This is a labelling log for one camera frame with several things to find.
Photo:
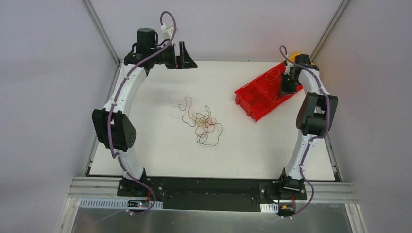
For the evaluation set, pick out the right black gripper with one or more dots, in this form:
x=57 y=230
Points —
x=287 y=85

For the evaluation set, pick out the front red bin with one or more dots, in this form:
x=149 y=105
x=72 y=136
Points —
x=253 y=101

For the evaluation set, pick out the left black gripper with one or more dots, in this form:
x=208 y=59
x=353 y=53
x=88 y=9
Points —
x=177 y=56

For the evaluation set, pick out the yellow plastic bin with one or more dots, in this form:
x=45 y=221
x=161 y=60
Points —
x=293 y=57

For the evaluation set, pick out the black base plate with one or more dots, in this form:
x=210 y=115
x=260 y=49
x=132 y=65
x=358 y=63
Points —
x=209 y=194

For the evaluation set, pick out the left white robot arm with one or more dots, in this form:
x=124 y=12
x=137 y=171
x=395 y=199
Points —
x=112 y=125

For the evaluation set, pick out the red bin near yellow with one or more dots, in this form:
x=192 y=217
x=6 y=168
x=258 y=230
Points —
x=277 y=70

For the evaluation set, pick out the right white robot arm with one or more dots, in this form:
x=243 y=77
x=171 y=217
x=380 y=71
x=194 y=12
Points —
x=313 y=121

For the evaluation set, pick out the middle red bin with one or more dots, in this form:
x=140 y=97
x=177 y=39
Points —
x=269 y=87

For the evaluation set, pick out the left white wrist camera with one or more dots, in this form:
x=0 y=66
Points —
x=167 y=32

